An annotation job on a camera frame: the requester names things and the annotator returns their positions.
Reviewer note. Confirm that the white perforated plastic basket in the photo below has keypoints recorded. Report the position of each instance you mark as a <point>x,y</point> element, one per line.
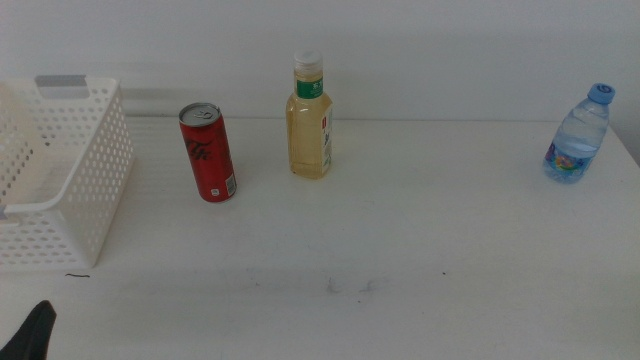
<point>105,150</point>

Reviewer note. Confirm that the red soda can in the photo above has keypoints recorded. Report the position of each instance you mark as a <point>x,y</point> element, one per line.
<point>210,155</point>

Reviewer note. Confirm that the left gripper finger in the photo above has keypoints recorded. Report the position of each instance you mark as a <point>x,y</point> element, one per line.
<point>32,335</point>

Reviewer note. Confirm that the clear water bottle blue cap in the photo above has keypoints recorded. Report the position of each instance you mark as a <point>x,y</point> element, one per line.
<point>577,140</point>

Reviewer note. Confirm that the yellow tea bottle white cap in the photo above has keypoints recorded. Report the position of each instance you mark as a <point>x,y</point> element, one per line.
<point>307,140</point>

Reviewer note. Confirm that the small black scrap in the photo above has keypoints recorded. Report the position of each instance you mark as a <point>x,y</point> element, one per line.
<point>77,275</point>

